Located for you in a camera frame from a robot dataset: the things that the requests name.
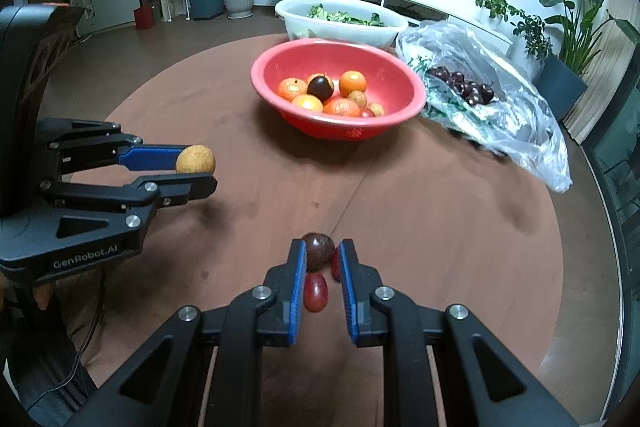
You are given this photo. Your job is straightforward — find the beige curtain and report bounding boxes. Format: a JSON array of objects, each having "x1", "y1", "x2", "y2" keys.
[{"x1": 562, "y1": 52, "x2": 636, "y2": 145}]

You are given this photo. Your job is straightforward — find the black cable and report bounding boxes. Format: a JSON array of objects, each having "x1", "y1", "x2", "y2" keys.
[{"x1": 50, "y1": 264, "x2": 108, "y2": 395}]

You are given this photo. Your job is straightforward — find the person's left hand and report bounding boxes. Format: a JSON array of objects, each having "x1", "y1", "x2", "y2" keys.
[{"x1": 31, "y1": 279, "x2": 57, "y2": 310}]

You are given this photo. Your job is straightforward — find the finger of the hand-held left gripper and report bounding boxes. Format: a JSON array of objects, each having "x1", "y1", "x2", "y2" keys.
[
  {"x1": 40, "y1": 174, "x2": 218, "y2": 242},
  {"x1": 35, "y1": 117, "x2": 186, "y2": 180}
]

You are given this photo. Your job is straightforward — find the orange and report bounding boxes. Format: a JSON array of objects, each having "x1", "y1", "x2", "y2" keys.
[
  {"x1": 322, "y1": 98, "x2": 363, "y2": 118},
  {"x1": 276, "y1": 77, "x2": 307, "y2": 102},
  {"x1": 291, "y1": 94, "x2": 324, "y2": 114},
  {"x1": 339, "y1": 71, "x2": 368, "y2": 96}
]

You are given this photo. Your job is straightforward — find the pile of leafy greens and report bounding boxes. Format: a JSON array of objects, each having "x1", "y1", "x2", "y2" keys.
[{"x1": 305, "y1": 4, "x2": 387, "y2": 28}]

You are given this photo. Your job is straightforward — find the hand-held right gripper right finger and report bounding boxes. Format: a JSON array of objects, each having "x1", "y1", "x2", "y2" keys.
[{"x1": 336, "y1": 237, "x2": 583, "y2": 427}]

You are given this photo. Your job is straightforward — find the red bin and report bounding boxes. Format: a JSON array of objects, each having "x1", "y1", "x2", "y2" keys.
[{"x1": 133, "y1": 5, "x2": 157, "y2": 29}]

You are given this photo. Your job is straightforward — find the glass sliding door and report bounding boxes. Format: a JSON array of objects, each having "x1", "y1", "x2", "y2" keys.
[{"x1": 580, "y1": 72, "x2": 640, "y2": 308}]

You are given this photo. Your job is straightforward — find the red plastic basin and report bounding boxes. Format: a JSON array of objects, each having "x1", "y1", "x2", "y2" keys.
[{"x1": 250, "y1": 41, "x2": 427, "y2": 142}]

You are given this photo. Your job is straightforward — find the large-leaf plant blue pot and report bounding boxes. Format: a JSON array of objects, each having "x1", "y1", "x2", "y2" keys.
[{"x1": 526, "y1": 0, "x2": 640, "y2": 122}]

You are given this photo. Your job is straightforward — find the pile of dark cherries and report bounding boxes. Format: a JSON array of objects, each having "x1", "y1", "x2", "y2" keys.
[{"x1": 427, "y1": 66, "x2": 501, "y2": 106}]

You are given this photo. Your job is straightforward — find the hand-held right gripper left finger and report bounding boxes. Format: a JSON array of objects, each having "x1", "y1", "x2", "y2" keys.
[{"x1": 62, "y1": 238, "x2": 307, "y2": 427}]

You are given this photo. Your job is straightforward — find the small plant in white pot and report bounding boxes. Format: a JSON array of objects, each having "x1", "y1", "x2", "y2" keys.
[{"x1": 475, "y1": 0, "x2": 511, "y2": 32}]

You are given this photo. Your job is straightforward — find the white plastic basin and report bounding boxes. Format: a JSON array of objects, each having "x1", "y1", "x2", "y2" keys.
[{"x1": 274, "y1": 0, "x2": 410, "y2": 48}]

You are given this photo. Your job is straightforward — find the clear plastic bag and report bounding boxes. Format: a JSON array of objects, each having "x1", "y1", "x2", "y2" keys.
[{"x1": 395, "y1": 19, "x2": 573, "y2": 194}]

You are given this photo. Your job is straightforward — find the bushy plant tall white pot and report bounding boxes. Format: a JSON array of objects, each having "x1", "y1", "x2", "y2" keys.
[{"x1": 507, "y1": 6, "x2": 553, "y2": 60}]

